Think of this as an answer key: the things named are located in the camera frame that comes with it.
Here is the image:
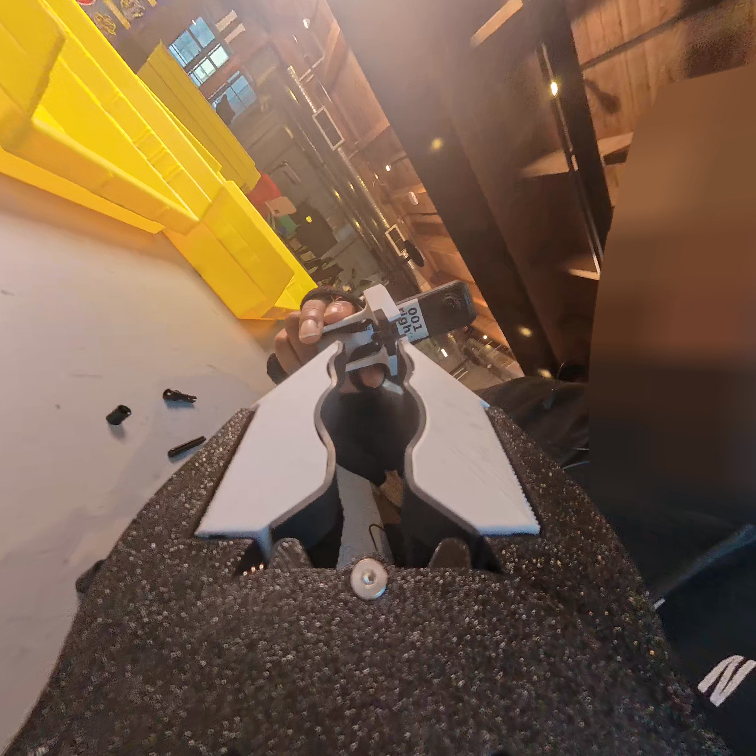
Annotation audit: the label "grey desk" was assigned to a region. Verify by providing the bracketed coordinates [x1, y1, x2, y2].
[0, 174, 391, 736]

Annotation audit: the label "person's black jacket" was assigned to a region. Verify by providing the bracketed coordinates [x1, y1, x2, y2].
[475, 372, 756, 756]

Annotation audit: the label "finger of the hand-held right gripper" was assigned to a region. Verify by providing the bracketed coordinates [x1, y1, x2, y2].
[362, 285, 400, 322]
[344, 338, 404, 376]

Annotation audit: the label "red beanbag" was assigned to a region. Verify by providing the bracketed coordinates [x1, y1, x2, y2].
[250, 171, 283, 209]

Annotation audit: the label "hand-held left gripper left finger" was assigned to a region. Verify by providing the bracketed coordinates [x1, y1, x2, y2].
[195, 341, 345, 571]

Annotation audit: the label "yellow plastic bin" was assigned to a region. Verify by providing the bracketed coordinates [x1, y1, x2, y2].
[0, 0, 202, 235]
[164, 180, 320, 321]

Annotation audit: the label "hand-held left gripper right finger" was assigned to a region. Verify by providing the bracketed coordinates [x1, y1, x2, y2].
[398, 341, 541, 571]

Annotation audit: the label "person's right hand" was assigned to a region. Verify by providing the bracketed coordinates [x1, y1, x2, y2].
[267, 289, 366, 379]

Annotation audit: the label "stacked yellow bins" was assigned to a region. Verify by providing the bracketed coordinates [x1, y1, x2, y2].
[136, 40, 262, 193]

